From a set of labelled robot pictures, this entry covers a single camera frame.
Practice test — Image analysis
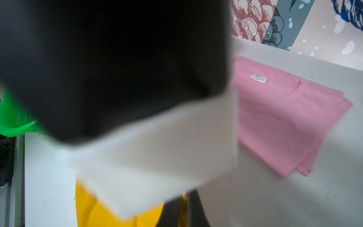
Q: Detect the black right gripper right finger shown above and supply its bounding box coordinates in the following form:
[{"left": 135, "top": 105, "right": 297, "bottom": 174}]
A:
[{"left": 187, "top": 190, "right": 210, "bottom": 227}]

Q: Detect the green plastic basket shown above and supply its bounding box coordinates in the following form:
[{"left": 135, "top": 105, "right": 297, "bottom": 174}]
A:
[{"left": 1, "top": 90, "right": 47, "bottom": 137}]

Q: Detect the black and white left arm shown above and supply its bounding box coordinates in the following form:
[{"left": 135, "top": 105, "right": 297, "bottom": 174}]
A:
[{"left": 1, "top": 1, "right": 238, "bottom": 219}]

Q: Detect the yellow t-shirt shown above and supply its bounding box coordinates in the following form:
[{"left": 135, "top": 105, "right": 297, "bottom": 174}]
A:
[{"left": 75, "top": 180, "right": 188, "bottom": 227}]

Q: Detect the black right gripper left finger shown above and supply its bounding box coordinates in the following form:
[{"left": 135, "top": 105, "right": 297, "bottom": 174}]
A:
[{"left": 156, "top": 197, "right": 181, "bottom": 227}]

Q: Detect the pink folded t-shirt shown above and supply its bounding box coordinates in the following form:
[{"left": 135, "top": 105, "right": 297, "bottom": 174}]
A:
[{"left": 232, "top": 55, "right": 352, "bottom": 178}]

